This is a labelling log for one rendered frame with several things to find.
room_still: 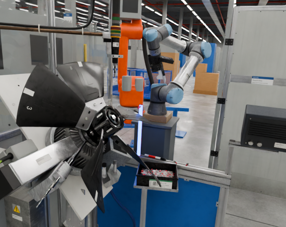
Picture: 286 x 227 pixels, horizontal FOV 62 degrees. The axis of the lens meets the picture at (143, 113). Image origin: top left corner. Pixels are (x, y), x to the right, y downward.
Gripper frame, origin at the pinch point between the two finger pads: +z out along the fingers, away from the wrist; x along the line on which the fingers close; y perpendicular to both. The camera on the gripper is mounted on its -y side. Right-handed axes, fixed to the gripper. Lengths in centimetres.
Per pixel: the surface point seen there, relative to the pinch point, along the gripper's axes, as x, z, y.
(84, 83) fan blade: 44, -42, 44
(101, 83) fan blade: 44, -39, 36
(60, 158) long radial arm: 77, -36, 56
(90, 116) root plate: 64, -39, 43
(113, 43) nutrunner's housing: 42, -55, 25
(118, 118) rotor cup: 63, -32, 33
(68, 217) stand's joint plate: 82, -1, 69
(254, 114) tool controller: 65, -10, -29
